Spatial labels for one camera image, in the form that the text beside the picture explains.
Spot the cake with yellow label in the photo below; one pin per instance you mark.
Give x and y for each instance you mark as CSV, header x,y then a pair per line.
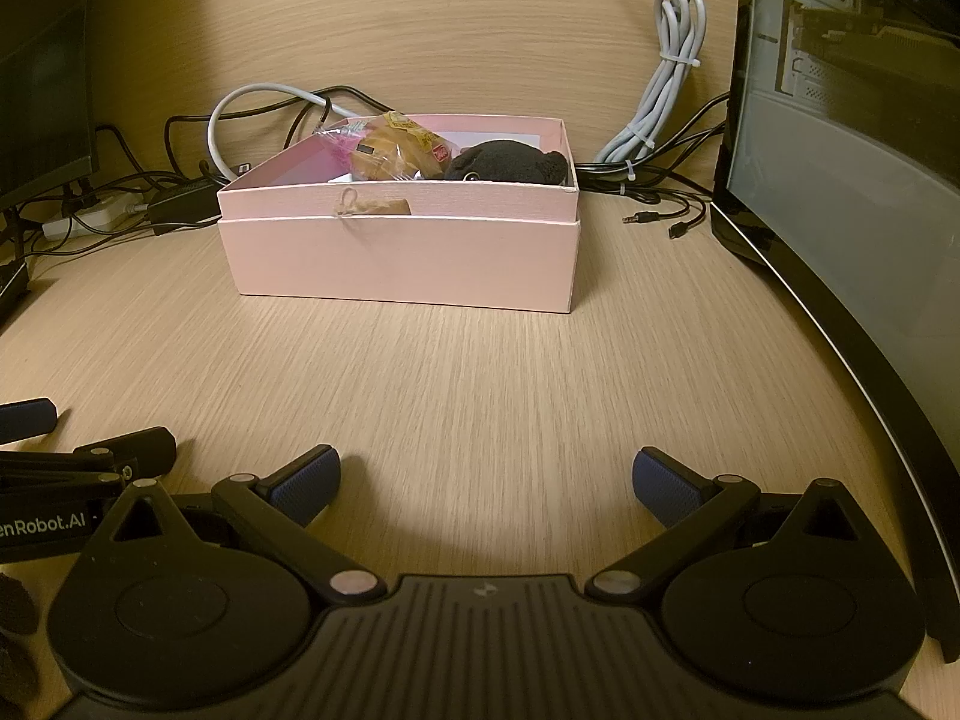
x,y
394,150

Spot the black computer case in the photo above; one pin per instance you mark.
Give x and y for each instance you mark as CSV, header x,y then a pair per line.
x,y
847,165

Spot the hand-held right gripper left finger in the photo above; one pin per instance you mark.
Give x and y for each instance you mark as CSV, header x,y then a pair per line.
x,y
307,478

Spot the brown paper tag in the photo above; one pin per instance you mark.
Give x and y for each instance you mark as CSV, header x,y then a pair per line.
x,y
382,206

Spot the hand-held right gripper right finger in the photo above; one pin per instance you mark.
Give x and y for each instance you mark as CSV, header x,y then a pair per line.
x,y
664,486

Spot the black monitor base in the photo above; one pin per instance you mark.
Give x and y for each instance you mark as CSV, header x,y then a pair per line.
x,y
11,292

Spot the black plush toy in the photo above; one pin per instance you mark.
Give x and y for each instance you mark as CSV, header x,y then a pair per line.
x,y
510,163

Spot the white power strip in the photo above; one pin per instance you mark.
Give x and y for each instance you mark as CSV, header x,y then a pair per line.
x,y
90,216

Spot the black monitor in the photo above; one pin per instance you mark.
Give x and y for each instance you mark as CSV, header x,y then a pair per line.
x,y
45,67

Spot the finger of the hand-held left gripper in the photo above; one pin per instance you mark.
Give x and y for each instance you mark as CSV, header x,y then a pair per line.
x,y
142,446
30,420

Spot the black power adapter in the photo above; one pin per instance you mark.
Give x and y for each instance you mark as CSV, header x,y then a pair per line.
x,y
184,202

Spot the pink cardboard box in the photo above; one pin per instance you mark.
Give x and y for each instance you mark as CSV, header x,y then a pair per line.
x,y
405,262

